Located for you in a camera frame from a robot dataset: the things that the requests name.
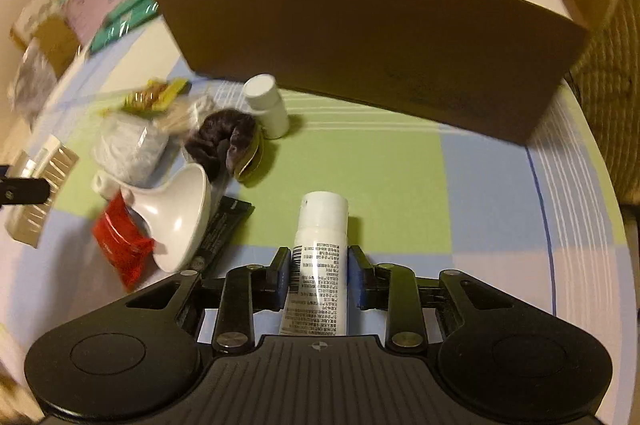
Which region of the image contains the beige hair clip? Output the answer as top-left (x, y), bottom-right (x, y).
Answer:
top-left (4, 135), bottom-right (78, 249)

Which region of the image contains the white cosmetic tube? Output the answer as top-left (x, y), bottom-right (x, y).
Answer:
top-left (280, 191), bottom-right (348, 336)

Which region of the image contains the small black tube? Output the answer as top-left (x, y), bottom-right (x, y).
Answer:
top-left (189, 196), bottom-right (254, 277)

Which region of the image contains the white plastic ladle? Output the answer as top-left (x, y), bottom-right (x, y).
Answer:
top-left (91, 163), bottom-right (212, 273)

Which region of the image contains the clear floss pick box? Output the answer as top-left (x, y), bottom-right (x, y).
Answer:
top-left (92, 112), bottom-right (169, 186)

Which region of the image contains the red snack packet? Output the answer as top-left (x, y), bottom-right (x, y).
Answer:
top-left (92, 191), bottom-right (155, 292)

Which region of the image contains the yellow snack packet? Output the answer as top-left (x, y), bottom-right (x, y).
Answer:
top-left (122, 78), bottom-right (191, 116)

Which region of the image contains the brown carton on floor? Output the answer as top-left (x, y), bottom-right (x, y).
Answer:
top-left (10, 14), bottom-right (81, 80)

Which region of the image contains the cotton swabs bag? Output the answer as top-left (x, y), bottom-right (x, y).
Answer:
top-left (152, 94), bottom-right (216, 136)

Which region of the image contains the white pill bottle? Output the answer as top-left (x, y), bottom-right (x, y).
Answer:
top-left (242, 74), bottom-right (290, 139)

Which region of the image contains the green tea package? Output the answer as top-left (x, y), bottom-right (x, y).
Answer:
top-left (89, 0), bottom-right (160, 55)

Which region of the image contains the brown cardboard box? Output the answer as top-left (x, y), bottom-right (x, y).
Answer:
top-left (157, 0), bottom-right (588, 145)

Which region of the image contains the quilted tan chair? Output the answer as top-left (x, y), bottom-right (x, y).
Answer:
top-left (570, 0), bottom-right (639, 205)

